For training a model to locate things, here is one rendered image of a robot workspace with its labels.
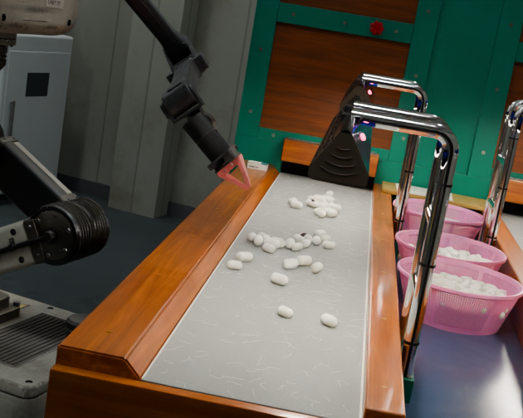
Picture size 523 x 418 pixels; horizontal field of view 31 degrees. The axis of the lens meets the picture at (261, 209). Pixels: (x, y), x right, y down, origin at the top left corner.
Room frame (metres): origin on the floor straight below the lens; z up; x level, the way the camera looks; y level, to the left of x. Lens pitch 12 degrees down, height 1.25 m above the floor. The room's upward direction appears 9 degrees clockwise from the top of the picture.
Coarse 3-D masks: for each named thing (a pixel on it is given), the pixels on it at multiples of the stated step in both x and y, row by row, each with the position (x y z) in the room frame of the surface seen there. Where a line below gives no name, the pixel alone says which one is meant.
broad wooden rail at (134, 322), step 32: (224, 192) 2.41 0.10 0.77; (256, 192) 2.52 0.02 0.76; (192, 224) 2.01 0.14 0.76; (224, 224) 2.06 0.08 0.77; (160, 256) 1.72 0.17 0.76; (192, 256) 1.75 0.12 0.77; (128, 288) 1.50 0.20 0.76; (160, 288) 1.53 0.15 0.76; (192, 288) 1.60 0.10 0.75; (96, 320) 1.32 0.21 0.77; (128, 320) 1.34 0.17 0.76; (160, 320) 1.38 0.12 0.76; (64, 352) 1.20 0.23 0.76; (96, 352) 1.20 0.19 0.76; (128, 352) 1.22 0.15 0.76
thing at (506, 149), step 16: (512, 112) 2.53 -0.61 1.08; (512, 128) 2.39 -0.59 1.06; (512, 144) 2.38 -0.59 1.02; (496, 160) 2.54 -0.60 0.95; (512, 160) 2.38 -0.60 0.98; (496, 176) 2.53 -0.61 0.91; (496, 192) 2.40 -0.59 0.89; (496, 208) 2.38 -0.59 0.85; (496, 224) 2.38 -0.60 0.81; (480, 240) 2.54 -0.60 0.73
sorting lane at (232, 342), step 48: (288, 192) 2.69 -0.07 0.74; (336, 192) 2.82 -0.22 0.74; (240, 240) 2.04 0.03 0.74; (336, 240) 2.20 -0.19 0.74; (240, 288) 1.68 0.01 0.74; (288, 288) 1.74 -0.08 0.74; (336, 288) 1.79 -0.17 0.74; (192, 336) 1.39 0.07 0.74; (240, 336) 1.43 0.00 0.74; (288, 336) 1.46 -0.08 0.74; (336, 336) 1.50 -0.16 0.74; (192, 384) 1.21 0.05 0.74; (240, 384) 1.23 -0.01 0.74; (288, 384) 1.26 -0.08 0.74; (336, 384) 1.29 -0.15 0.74
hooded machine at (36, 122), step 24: (24, 48) 4.93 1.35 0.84; (48, 48) 5.11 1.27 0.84; (0, 72) 4.80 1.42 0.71; (24, 72) 4.94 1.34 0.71; (48, 72) 5.12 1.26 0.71; (0, 96) 4.80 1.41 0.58; (24, 96) 4.96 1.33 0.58; (48, 96) 5.14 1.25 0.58; (0, 120) 4.81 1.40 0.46; (24, 120) 4.98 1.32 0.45; (48, 120) 5.17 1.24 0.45; (24, 144) 5.00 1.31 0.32; (48, 144) 5.19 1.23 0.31; (48, 168) 5.21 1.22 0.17; (0, 192) 4.87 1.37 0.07
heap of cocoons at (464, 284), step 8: (432, 280) 1.96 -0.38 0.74; (440, 280) 1.97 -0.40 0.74; (448, 280) 2.00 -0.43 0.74; (456, 280) 2.00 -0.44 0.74; (464, 280) 2.00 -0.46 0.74; (472, 280) 2.02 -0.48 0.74; (448, 288) 1.92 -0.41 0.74; (456, 288) 1.95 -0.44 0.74; (464, 288) 1.95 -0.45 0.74; (472, 288) 1.95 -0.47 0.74; (480, 288) 1.99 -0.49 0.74; (488, 288) 1.97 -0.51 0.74; (496, 288) 1.99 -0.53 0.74; (472, 304) 1.82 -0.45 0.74; (488, 304) 1.85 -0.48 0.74; (448, 312) 1.83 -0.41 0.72; (504, 312) 1.85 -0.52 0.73
